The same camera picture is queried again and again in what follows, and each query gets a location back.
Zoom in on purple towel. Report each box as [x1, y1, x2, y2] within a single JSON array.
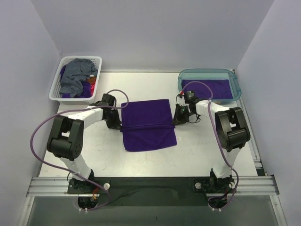
[[184, 80, 233, 99], [60, 65, 93, 98], [121, 99, 177, 152]]

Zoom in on grey towel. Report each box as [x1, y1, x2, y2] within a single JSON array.
[[59, 58, 98, 97]]

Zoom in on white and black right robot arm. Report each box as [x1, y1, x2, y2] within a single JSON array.
[[173, 99, 251, 187]]

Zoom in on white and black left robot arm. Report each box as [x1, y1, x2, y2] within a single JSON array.
[[47, 94, 121, 185]]

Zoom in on purple towel in basket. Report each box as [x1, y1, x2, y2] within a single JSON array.
[[60, 65, 93, 98]]

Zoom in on teal plastic bin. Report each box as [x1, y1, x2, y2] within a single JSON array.
[[177, 68, 241, 104]]

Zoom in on pink red cloth in basket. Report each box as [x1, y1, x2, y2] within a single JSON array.
[[86, 77, 96, 96]]

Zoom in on folded purple towel in bin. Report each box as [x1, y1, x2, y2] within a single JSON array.
[[184, 80, 233, 99]]

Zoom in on white plastic laundry basket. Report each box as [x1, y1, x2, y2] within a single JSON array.
[[48, 56, 103, 105]]

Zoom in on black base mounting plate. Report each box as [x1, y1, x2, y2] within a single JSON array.
[[67, 176, 235, 209]]

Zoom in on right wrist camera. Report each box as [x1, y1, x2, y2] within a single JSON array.
[[176, 90, 197, 104]]

